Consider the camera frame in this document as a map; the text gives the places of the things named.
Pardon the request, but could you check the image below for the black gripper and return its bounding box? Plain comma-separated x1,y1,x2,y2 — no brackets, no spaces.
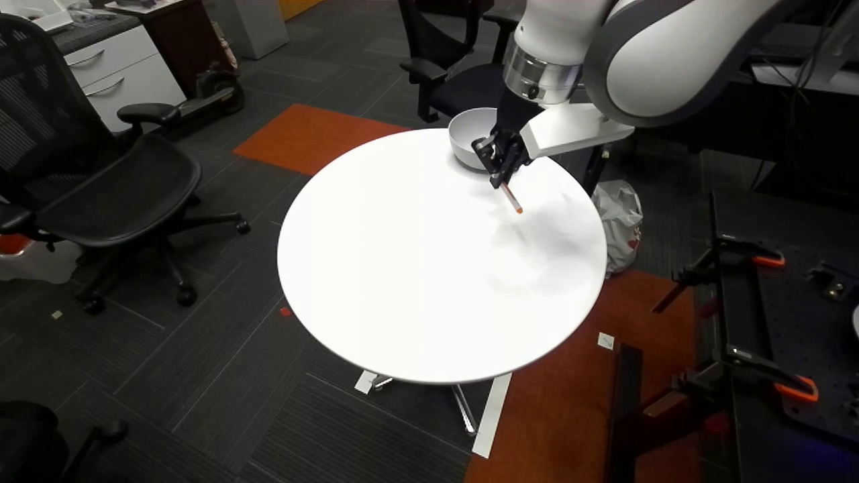
468,83,545,193

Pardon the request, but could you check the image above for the orange carrot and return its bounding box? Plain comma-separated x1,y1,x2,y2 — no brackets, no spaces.
498,180,529,216

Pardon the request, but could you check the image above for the grey round bowl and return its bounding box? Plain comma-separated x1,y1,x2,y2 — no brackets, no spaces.
446,104,505,175

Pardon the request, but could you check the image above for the black armrest office chair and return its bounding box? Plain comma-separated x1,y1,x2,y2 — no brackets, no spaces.
395,0,526,125

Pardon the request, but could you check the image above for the white plastic bag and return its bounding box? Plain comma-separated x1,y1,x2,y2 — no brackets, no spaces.
589,176,646,278

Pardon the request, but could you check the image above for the white metal table base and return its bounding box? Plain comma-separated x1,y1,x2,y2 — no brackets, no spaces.
352,364,514,464

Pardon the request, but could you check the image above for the white bin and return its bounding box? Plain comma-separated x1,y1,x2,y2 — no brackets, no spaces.
201,0,291,65

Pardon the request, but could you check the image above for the dark brown cabinet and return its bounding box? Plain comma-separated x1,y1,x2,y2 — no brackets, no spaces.
142,0,240,96

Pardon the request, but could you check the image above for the white drawer cabinet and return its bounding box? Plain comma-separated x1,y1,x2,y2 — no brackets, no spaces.
47,0,189,136

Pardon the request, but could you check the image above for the black mesh office chair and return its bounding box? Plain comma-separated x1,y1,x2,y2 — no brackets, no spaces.
0,10,254,317

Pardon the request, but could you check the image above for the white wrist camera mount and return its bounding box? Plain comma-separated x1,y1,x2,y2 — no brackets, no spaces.
521,100,636,163

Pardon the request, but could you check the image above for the black upright post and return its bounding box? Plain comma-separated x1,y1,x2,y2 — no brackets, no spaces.
607,344,646,483

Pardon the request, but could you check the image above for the black clamp orange handle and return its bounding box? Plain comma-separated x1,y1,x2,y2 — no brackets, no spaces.
651,228,789,317
668,344,824,418

